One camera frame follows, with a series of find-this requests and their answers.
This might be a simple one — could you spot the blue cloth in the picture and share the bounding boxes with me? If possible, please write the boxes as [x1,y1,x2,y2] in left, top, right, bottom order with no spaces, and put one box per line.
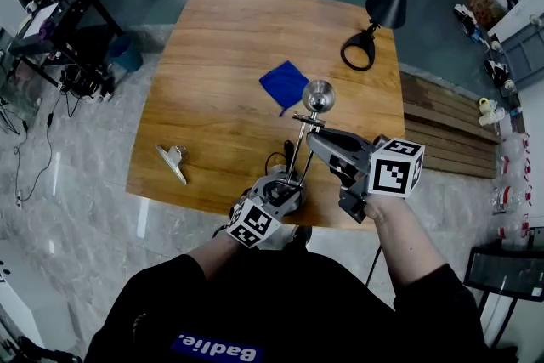
[258,60,311,118]

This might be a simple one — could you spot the row of clear plastic bottles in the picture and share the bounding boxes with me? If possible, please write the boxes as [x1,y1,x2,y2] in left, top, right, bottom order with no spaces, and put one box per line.
[491,130,536,240]

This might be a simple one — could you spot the person's right forearm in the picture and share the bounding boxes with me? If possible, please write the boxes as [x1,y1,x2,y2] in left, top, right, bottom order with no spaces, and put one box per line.
[364,194,452,299]

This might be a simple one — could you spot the metal clip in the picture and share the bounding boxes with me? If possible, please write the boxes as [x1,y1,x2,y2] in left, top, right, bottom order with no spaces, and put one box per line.
[154,144,190,187]

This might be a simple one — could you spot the person's left forearm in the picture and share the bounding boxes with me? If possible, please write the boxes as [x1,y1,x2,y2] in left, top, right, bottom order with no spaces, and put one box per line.
[185,230,244,282]

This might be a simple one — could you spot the white box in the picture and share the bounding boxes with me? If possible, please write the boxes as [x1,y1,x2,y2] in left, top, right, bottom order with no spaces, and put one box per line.
[0,236,46,350]

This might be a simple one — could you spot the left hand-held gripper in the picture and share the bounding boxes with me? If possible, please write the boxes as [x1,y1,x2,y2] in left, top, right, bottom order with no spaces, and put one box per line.
[226,176,305,250]

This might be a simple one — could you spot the blue waste bin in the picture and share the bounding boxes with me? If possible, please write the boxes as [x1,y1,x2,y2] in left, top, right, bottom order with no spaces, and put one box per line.
[107,33,145,74]

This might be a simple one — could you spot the black frame stand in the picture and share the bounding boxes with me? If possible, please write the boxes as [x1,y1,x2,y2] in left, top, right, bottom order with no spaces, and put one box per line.
[462,239,544,350]

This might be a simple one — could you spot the black metal cart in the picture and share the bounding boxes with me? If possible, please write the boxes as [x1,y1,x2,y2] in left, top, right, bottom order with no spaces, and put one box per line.
[7,0,125,98]

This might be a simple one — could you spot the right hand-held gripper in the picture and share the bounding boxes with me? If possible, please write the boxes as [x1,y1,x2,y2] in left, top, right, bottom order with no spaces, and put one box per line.
[306,130,426,225]

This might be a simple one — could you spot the person in dark shirt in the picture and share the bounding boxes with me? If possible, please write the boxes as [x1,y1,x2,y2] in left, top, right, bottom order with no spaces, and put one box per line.
[83,245,490,363]

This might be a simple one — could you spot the black floor cable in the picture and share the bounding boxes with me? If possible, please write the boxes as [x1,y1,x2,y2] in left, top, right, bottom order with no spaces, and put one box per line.
[11,91,60,210]

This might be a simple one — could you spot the wooden slatted bench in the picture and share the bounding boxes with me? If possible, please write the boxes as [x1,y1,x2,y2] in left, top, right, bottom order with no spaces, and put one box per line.
[398,69,503,180]

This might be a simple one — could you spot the white cups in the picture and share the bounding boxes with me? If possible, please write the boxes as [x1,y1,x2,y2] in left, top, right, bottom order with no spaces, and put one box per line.
[477,96,507,128]

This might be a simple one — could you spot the black cone shade lamp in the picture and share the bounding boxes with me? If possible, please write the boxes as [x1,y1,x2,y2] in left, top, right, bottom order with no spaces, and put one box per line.
[340,0,425,72]

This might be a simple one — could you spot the person's black shoe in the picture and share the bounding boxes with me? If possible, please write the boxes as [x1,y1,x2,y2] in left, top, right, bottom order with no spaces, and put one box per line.
[290,224,314,252]

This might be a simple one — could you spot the patterned storage bag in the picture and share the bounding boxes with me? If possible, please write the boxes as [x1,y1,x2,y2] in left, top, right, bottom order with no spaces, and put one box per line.
[464,0,510,30]

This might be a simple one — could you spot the white paper sheet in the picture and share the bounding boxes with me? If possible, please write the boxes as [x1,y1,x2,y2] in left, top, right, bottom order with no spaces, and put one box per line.
[22,1,61,40]

